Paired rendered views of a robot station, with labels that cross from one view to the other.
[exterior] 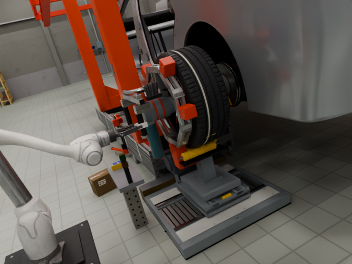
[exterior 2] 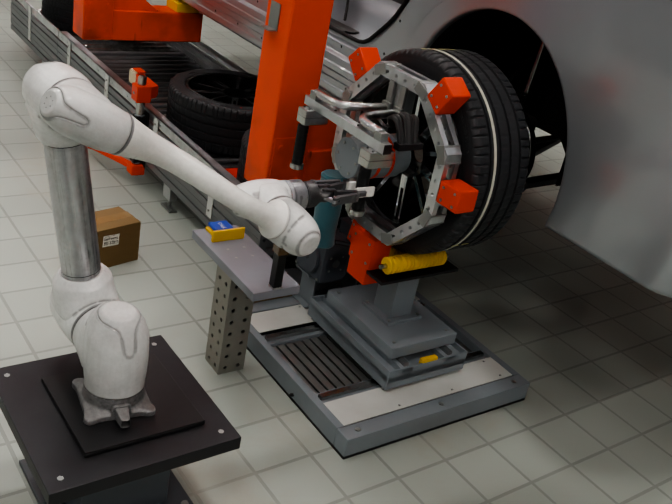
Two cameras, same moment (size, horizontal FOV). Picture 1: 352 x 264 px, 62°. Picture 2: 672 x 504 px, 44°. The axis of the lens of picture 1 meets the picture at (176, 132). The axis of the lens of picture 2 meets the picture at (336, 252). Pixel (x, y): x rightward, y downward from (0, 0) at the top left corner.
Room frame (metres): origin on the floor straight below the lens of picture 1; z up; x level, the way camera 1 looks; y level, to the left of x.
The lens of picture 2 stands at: (-0.41, 0.99, 1.73)
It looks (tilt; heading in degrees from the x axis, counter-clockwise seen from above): 27 degrees down; 340
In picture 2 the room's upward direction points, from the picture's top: 12 degrees clockwise
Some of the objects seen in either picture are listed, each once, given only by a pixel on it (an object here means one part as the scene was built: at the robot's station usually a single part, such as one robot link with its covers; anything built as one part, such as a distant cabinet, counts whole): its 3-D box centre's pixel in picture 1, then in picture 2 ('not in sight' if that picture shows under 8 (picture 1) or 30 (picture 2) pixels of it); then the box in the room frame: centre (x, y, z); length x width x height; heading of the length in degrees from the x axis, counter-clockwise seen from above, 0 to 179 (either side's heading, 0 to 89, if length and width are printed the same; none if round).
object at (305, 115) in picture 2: (128, 101); (313, 114); (2.00, 0.27, 0.93); 0.09 x 0.05 x 0.05; 109
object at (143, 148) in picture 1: (123, 133); (144, 123); (3.56, 0.64, 0.28); 2.47 x 0.09 x 0.22; 19
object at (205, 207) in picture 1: (210, 188); (385, 331); (1.96, -0.14, 0.13); 0.50 x 0.36 x 0.10; 19
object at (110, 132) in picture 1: (116, 134); (315, 193); (1.61, 0.34, 0.83); 0.09 x 0.08 x 0.07; 109
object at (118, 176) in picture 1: (124, 175); (243, 260); (1.92, 0.43, 0.44); 0.43 x 0.17 x 0.03; 19
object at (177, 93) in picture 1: (166, 105); (391, 154); (1.90, 0.02, 0.85); 0.54 x 0.07 x 0.54; 19
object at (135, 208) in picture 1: (132, 200); (231, 313); (1.95, 0.44, 0.21); 0.10 x 0.10 x 0.42; 19
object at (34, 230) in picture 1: (35, 232); (115, 344); (1.38, 0.86, 0.48); 0.18 x 0.16 x 0.22; 21
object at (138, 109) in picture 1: (141, 107); (376, 156); (1.67, 0.15, 0.93); 0.09 x 0.05 x 0.05; 109
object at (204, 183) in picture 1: (205, 166); (397, 288); (1.96, -0.14, 0.32); 0.40 x 0.30 x 0.28; 19
